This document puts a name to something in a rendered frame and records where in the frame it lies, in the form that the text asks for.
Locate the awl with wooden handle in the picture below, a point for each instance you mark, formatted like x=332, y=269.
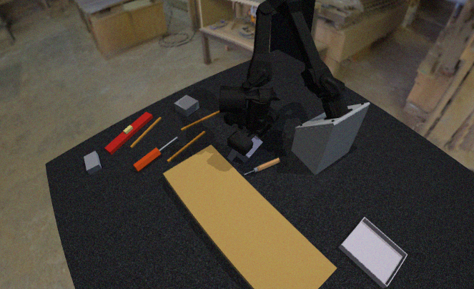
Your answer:
x=264, y=166

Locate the orange-handled screwdriver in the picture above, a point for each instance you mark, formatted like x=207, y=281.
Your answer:
x=150, y=157

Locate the tan wooden floor panel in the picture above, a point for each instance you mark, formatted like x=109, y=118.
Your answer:
x=259, y=243

